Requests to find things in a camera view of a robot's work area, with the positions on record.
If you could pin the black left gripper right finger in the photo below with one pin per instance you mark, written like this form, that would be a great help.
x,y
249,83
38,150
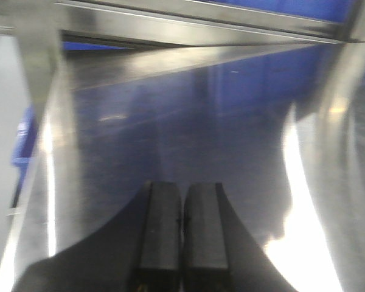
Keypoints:
x,y
219,253

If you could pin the far right blue bin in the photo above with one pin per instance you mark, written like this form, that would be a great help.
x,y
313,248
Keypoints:
x,y
24,143

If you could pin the stainless steel shelf rack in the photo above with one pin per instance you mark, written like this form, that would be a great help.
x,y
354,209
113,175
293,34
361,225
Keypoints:
x,y
38,26

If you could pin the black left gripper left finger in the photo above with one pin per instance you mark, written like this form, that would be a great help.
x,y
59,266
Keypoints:
x,y
137,250

